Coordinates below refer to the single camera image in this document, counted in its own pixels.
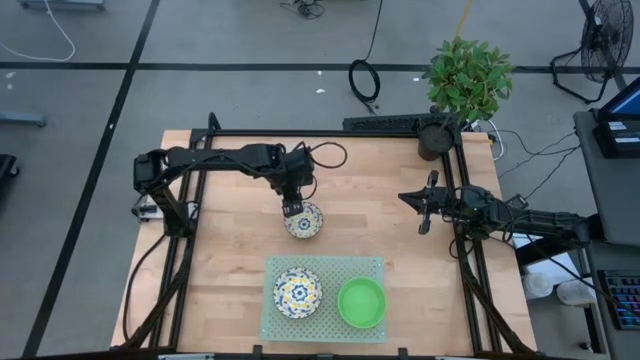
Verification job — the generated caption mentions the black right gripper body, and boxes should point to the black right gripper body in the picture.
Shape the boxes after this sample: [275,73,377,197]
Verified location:
[418,169,455,236]

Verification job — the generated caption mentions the yellow cable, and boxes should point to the yellow cable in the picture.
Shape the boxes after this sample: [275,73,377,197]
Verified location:
[453,0,474,40]

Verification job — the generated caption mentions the gray desk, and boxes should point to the gray desk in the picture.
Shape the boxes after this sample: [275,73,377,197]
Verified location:
[583,239,640,360]
[572,109,640,247]

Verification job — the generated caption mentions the black coiled cable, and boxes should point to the black coiled cable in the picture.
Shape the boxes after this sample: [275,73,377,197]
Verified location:
[347,0,385,115]

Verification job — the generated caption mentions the black cable bundle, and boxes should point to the black cable bundle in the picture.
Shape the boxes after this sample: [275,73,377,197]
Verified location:
[278,0,327,21]

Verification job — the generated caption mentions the potted plant in black pot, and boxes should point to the potted plant in black pot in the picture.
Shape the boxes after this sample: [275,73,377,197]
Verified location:
[417,36,517,163]

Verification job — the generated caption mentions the black caster foot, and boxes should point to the black caster foot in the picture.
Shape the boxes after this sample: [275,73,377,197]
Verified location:
[0,153,21,182]

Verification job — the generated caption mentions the black standing fan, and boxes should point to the black standing fan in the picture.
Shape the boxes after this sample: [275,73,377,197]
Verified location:
[549,0,636,106]

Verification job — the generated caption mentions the black equipment box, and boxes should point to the black equipment box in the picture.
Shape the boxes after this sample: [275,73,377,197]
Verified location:
[342,113,454,133]

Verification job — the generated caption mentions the white plastic cup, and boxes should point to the white plastic cup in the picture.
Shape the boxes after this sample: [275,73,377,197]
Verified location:
[521,272,555,301]
[555,278,597,307]

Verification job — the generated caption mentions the black laptop computer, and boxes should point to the black laptop computer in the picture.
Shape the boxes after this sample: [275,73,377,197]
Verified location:
[591,76,640,160]

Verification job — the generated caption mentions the pale green perforated metal shelf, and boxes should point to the pale green perforated metal shelf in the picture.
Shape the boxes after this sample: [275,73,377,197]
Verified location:
[258,254,390,345]

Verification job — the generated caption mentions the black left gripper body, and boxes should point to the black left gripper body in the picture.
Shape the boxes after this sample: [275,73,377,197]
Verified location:
[271,147,317,202]

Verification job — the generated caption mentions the yellow bowl with patterned inside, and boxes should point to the yellow bowl with patterned inside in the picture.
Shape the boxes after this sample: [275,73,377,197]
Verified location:
[283,200,325,240]
[272,267,324,320]

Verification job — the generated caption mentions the black desk support bar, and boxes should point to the black desk support bar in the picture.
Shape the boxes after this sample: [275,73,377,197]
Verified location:
[514,232,601,266]

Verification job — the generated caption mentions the backlit black keyboard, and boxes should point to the backlit black keyboard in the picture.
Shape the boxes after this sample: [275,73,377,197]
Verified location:
[596,269,640,331]

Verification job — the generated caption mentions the green plastic bowl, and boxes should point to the green plastic bowl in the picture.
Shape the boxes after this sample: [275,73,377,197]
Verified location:
[336,276,389,330]

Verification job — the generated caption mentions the white power cable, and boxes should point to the white power cable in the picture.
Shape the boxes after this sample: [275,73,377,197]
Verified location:
[485,118,507,161]

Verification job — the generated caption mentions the white paper sheet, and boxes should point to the white paper sheet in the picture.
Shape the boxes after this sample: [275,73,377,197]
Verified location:
[510,232,581,287]

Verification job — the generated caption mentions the gray table foot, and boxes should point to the gray table foot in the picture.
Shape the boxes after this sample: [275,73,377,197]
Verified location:
[18,0,107,11]
[0,109,49,129]

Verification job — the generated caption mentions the black aluminium rig frame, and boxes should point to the black aluminium rig frame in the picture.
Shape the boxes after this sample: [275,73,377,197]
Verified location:
[109,111,539,360]

